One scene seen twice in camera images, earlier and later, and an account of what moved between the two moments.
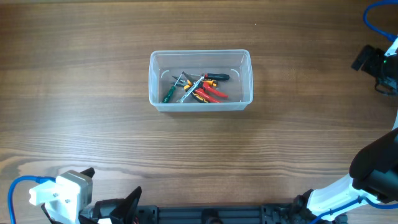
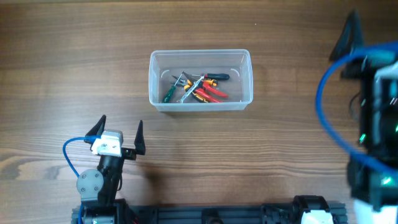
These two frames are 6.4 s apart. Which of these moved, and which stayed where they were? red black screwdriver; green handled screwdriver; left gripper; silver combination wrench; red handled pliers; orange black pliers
Moved: left gripper; red handled pliers
Stayed: green handled screwdriver; orange black pliers; red black screwdriver; silver combination wrench
